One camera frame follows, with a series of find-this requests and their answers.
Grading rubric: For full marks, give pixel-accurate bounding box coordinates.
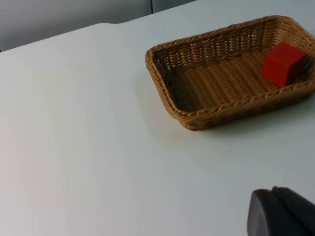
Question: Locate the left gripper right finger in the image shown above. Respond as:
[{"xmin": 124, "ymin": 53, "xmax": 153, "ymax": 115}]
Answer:
[{"xmin": 271, "ymin": 186, "xmax": 315, "ymax": 236}]

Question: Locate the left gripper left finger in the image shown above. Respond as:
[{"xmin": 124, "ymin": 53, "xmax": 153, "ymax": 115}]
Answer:
[{"xmin": 247, "ymin": 188, "xmax": 306, "ymax": 236}]

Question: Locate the red cube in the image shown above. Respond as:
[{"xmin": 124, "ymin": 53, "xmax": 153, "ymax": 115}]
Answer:
[{"xmin": 261, "ymin": 41, "xmax": 308, "ymax": 88}]

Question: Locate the pale brown wicker basket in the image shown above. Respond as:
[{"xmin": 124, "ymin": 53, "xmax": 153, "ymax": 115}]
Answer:
[{"xmin": 145, "ymin": 15, "xmax": 315, "ymax": 131}]

